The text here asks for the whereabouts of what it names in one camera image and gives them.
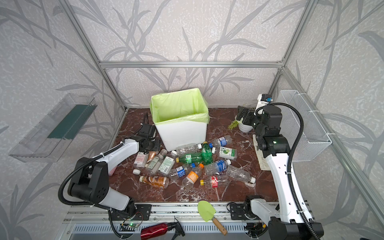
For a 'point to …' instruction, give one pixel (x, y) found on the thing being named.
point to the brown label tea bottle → (151, 154)
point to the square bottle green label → (225, 152)
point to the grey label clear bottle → (154, 162)
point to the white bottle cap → (136, 171)
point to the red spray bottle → (150, 231)
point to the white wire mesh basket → (314, 138)
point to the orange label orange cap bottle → (188, 182)
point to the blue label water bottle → (218, 167)
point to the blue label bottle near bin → (221, 141)
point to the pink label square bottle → (141, 159)
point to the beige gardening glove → (262, 161)
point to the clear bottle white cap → (188, 148)
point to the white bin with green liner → (180, 117)
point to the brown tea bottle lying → (162, 182)
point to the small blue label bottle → (180, 171)
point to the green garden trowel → (207, 211)
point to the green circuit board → (133, 225)
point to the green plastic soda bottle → (193, 158)
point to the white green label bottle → (167, 163)
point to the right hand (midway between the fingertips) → (247, 104)
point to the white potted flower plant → (242, 127)
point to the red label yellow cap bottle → (212, 181)
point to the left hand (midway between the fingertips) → (157, 140)
